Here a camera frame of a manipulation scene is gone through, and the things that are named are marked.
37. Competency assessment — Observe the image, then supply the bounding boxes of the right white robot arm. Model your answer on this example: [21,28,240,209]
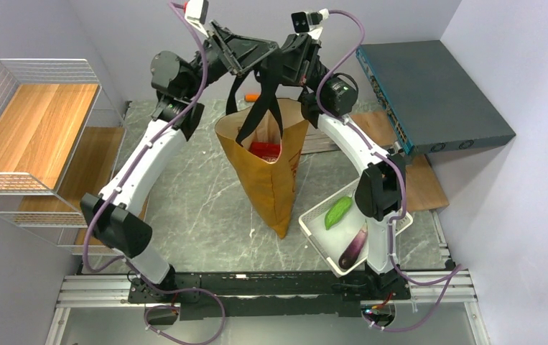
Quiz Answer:
[282,33,407,298]

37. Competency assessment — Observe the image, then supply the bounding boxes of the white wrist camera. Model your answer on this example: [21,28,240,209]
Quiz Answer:
[183,0,214,44]
[291,9,330,42]

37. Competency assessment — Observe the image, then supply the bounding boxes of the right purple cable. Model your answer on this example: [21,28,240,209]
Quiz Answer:
[315,9,465,334]

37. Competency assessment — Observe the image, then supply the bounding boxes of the green bitter gourd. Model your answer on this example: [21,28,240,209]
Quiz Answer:
[324,195,353,230]

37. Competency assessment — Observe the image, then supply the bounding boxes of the purple cable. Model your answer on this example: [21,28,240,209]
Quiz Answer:
[315,9,465,334]
[82,2,227,345]

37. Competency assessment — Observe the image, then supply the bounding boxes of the silver metal tray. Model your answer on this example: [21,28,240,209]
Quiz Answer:
[301,124,340,155]

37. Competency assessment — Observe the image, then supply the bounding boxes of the red snack packet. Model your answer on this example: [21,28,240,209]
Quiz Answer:
[249,142,281,162]

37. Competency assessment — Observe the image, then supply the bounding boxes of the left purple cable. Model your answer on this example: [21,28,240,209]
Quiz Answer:
[82,2,227,345]

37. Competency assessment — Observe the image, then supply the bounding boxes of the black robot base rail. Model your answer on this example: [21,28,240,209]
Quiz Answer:
[57,271,477,329]

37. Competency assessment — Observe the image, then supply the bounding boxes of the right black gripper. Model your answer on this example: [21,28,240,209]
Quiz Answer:
[260,32,337,95]

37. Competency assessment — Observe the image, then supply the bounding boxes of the white plastic basket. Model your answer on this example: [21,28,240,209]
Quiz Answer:
[299,179,396,277]

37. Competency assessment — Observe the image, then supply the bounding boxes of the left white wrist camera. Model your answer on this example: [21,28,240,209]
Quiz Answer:
[183,0,214,44]

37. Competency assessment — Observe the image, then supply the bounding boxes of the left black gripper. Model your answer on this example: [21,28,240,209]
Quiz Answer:
[185,20,280,101]

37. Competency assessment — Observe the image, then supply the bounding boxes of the orange handled screwdriver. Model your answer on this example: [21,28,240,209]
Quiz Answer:
[244,93,260,103]

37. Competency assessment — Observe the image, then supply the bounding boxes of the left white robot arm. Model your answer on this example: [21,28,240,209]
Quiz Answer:
[80,23,281,302]

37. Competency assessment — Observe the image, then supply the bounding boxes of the purple eggplant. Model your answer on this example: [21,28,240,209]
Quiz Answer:
[338,223,368,270]

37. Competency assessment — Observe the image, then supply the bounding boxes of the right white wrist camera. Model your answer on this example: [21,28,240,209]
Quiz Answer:
[291,9,330,42]

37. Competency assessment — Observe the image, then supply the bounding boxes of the tan grocery bag black straps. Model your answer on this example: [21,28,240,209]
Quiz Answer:
[214,47,310,240]

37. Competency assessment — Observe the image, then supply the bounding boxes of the dark network switch box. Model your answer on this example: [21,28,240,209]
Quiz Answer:
[356,40,516,155]

